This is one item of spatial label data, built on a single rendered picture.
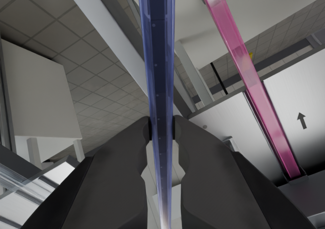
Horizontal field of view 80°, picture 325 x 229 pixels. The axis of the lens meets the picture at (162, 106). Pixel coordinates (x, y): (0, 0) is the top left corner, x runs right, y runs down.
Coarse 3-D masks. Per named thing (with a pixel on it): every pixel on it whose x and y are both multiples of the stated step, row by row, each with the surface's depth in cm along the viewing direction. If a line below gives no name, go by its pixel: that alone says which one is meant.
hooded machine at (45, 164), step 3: (48, 159) 318; (42, 162) 306; (45, 162) 307; (48, 162) 312; (51, 162) 317; (42, 165) 299; (45, 165) 305; (48, 165) 309; (42, 168) 297; (0, 186) 262; (0, 189) 261; (0, 192) 260
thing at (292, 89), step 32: (288, 64) 21; (320, 64) 20; (224, 96) 23; (288, 96) 22; (320, 96) 22; (224, 128) 24; (256, 128) 24; (288, 128) 24; (320, 128) 24; (256, 160) 27; (320, 160) 27
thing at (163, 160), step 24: (144, 0) 7; (168, 0) 7; (144, 24) 8; (168, 24) 8; (144, 48) 9; (168, 48) 9; (168, 72) 10; (168, 96) 11; (168, 120) 12; (168, 144) 14; (168, 168) 16; (168, 192) 19; (168, 216) 23
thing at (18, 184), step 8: (0, 168) 19; (8, 168) 20; (0, 176) 19; (8, 176) 19; (16, 176) 20; (0, 184) 20; (8, 184) 20; (16, 184) 20; (24, 184) 20; (32, 184) 21; (16, 192) 20; (24, 192) 20; (32, 192) 21; (40, 192) 21; (48, 192) 22; (32, 200) 21; (40, 200) 21
